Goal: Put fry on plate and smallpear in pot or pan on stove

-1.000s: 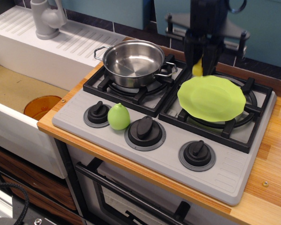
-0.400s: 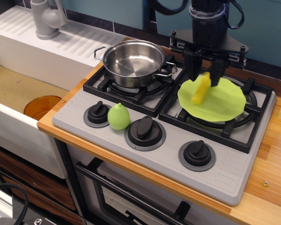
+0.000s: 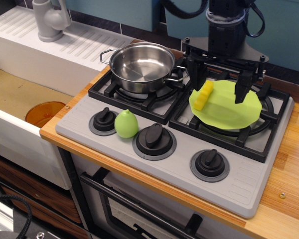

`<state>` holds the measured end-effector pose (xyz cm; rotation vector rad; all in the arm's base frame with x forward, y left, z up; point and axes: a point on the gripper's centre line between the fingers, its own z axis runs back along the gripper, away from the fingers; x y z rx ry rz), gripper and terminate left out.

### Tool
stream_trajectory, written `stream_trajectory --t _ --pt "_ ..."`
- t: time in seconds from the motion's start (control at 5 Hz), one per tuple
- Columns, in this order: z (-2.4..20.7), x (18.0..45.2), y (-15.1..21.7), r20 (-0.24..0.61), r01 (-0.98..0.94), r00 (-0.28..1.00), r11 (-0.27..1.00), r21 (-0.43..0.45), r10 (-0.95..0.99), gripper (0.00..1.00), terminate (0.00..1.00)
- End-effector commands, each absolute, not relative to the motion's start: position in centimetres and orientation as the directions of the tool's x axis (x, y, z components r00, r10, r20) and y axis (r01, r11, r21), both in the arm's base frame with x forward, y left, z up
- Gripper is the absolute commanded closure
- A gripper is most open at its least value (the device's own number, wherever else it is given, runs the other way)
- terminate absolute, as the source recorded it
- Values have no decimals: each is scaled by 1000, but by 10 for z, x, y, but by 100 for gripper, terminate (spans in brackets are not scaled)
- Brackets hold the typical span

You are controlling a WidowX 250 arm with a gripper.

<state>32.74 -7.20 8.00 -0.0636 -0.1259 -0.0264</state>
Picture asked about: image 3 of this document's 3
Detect oven door window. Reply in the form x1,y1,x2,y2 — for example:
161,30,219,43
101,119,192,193
100,193,181,239

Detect green plate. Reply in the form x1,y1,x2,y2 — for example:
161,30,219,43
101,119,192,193
189,80,262,130

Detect black stove knob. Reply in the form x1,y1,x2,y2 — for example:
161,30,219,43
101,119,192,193
133,123,177,161
190,149,230,183
89,107,118,136

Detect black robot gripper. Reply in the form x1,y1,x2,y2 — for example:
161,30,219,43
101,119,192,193
182,23,269,104

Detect black oven door handle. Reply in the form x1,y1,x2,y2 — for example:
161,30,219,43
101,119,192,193
80,172,202,239

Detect black braided cable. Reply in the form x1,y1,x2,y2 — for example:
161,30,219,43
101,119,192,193
0,195,32,239
160,0,209,19

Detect stainless steel pot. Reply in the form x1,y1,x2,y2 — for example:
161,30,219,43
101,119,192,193
100,42,189,94

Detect black braided cable lower left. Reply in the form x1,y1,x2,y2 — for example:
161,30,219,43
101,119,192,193
0,195,32,239

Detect black middle stove knob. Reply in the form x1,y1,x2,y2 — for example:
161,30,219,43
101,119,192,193
133,123,177,161

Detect black left burner grate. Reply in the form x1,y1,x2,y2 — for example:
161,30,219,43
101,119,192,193
88,58,190,124

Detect small green pear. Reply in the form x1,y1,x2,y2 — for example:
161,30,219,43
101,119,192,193
114,109,139,138

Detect black right stove knob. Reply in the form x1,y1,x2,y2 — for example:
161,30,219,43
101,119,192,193
190,149,230,183

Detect white toy sink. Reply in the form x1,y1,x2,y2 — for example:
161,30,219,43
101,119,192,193
0,6,132,190

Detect grey toy stove top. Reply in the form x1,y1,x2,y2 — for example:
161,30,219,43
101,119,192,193
55,72,295,219

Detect black right burner grate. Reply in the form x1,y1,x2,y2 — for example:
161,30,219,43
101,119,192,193
169,72,294,163

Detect grey toy faucet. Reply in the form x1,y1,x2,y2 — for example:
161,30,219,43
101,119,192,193
32,0,71,42

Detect black burner grate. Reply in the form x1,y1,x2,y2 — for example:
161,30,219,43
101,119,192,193
88,58,190,124
169,72,294,163

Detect black left stove knob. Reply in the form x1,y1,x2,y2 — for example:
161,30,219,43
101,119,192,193
89,107,118,136

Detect wooden drawer fronts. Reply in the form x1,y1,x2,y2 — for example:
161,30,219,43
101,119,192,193
0,156,89,239

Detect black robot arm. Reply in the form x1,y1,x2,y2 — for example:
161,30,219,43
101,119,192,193
182,0,269,104

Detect orange plastic cup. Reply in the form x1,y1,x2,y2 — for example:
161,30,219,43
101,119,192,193
25,101,65,128

